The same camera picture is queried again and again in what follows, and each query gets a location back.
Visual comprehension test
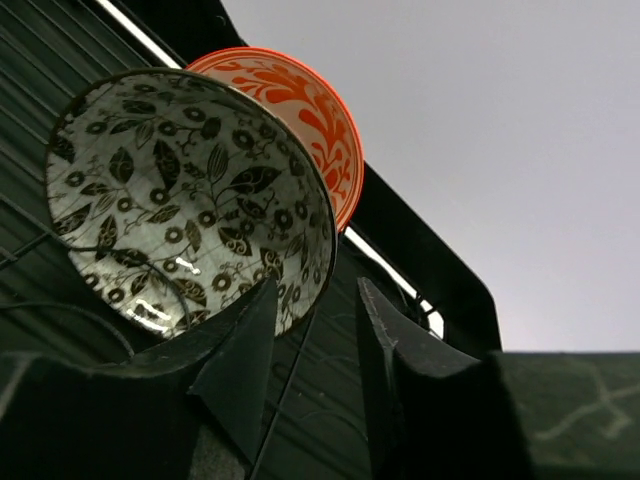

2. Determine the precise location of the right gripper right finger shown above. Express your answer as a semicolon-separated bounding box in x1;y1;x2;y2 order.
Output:
355;277;640;480

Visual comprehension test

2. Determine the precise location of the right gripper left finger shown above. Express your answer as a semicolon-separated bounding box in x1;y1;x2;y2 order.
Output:
1;279;277;479

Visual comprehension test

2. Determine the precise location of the black leaf pattern bowl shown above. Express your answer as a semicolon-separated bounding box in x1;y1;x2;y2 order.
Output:
44;68;337;339

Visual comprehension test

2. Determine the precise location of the orange floral bowl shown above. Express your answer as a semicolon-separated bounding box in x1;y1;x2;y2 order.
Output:
187;47;365;232

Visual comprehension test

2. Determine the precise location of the black dish rack tray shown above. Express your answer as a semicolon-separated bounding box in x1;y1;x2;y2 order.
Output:
1;1;501;479

